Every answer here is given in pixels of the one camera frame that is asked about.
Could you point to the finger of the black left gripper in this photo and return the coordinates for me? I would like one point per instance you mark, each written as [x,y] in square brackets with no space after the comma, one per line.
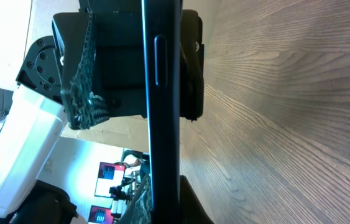
[191,85]
[83,107]

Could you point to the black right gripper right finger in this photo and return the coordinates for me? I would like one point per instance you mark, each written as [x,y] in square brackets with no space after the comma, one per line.
[191,209]

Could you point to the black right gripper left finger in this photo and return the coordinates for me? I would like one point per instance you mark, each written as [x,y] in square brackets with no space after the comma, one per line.
[141,206]

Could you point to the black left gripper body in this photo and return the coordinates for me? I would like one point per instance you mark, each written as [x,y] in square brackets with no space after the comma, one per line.
[120,78]

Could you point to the Galaxy S24+ smartphone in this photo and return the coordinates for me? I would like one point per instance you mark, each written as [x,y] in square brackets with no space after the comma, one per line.
[161,36]

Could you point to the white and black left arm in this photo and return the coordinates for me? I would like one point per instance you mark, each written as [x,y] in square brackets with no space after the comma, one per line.
[31,129]

